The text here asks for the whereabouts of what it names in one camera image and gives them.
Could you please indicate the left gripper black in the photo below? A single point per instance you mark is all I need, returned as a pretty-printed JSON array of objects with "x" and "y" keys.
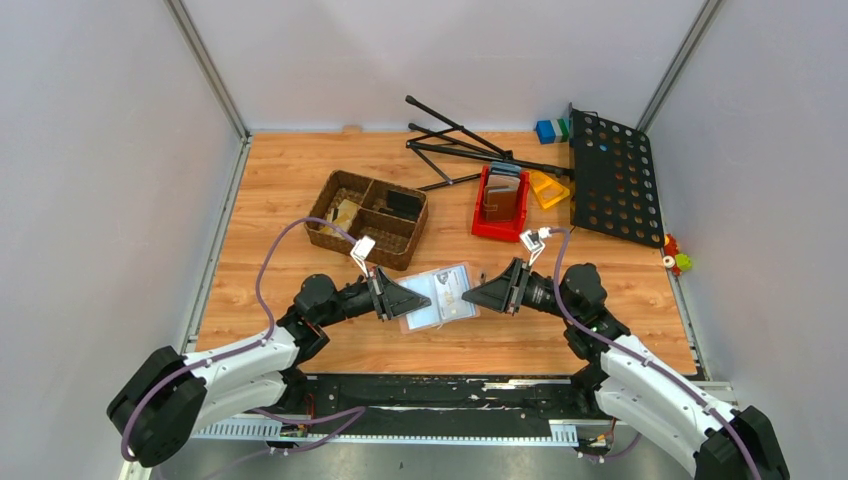
[{"x": 393, "y": 299}]

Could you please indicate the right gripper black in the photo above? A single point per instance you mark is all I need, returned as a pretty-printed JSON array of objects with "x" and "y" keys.
[{"x": 497, "y": 293}]

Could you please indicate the grey VIP credit card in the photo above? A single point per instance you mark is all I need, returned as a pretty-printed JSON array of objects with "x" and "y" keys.
[{"x": 450, "y": 283}]

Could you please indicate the black credit card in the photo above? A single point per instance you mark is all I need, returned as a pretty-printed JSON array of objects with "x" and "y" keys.
[
  {"x": 412, "y": 216},
  {"x": 403, "y": 202}
]

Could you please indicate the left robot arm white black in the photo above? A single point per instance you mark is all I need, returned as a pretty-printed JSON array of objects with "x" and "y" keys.
[{"x": 232, "y": 371}]

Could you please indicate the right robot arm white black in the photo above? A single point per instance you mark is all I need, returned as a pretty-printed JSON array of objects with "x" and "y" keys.
[{"x": 708, "y": 437}]

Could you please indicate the cards in basket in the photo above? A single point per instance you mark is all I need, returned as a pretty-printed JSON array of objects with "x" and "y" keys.
[{"x": 339, "y": 219}]

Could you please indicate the red plastic bin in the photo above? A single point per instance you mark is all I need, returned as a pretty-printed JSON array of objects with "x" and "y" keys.
[{"x": 501, "y": 231}]

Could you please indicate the brown wicker divided basket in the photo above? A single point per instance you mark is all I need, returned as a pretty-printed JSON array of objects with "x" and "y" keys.
[{"x": 396, "y": 239}]

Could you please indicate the brown wallet in bin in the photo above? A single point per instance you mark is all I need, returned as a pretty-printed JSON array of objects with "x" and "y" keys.
[{"x": 500, "y": 197}]

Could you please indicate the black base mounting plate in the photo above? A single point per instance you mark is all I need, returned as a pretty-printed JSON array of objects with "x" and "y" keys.
[{"x": 442, "y": 406}]

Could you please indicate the yellow plastic triangle toy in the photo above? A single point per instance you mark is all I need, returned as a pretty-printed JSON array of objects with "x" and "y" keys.
[{"x": 547, "y": 191}]

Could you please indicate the black folding stand legs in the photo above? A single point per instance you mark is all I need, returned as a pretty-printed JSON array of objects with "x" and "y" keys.
[{"x": 458, "y": 141}]

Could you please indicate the black perforated music stand tray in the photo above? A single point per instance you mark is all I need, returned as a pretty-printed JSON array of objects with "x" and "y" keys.
[{"x": 613, "y": 185}]

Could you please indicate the blue green white blocks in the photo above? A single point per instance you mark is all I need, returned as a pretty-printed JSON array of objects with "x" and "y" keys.
[{"x": 553, "y": 131}]

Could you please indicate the red green toy pieces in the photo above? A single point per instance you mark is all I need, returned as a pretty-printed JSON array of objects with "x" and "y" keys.
[{"x": 673, "y": 258}]

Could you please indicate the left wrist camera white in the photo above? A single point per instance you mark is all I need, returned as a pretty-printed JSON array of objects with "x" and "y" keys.
[{"x": 360, "y": 252}]

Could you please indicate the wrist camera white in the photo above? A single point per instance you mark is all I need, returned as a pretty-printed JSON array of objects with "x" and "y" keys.
[
  {"x": 533, "y": 241},
  {"x": 360, "y": 252}
]

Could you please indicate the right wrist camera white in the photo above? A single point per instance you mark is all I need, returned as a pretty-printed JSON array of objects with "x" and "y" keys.
[{"x": 533, "y": 241}]

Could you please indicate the aluminium frame rail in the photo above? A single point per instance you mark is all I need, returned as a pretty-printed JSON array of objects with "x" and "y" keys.
[{"x": 393, "y": 407}]

